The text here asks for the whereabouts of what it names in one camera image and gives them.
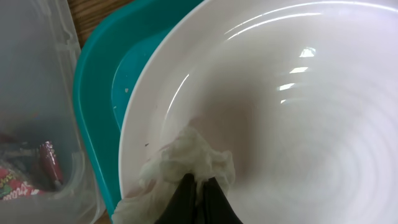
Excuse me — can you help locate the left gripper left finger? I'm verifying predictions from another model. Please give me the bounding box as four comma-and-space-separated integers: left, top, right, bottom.
155, 174, 197, 224

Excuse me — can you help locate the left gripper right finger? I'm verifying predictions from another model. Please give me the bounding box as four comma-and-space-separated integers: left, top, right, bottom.
202, 177, 243, 224

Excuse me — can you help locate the white napkin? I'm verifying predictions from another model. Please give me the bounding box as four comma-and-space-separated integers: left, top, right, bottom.
111, 126, 236, 224

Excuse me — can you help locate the red snack wrapper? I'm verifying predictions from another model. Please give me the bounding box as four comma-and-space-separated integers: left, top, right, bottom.
1, 141, 64, 200

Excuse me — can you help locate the clear plastic storage bin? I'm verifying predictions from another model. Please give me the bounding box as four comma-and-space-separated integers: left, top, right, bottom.
1, 0, 104, 223

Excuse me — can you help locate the large white plate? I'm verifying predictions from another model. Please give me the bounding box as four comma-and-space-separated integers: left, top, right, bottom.
119, 0, 397, 223

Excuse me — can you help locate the teal serving tray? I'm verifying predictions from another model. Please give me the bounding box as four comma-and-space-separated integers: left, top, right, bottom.
73, 0, 201, 215

